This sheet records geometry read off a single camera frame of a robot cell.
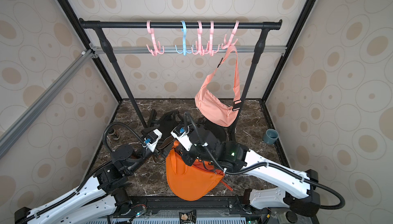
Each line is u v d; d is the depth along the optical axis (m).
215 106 0.75
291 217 0.64
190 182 0.76
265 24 0.49
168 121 1.01
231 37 0.54
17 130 0.53
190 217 0.70
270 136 0.93
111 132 0.91
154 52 0.55
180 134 0.51
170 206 0.74
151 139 0.51
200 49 0.56
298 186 0.39
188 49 0.56
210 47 0.55
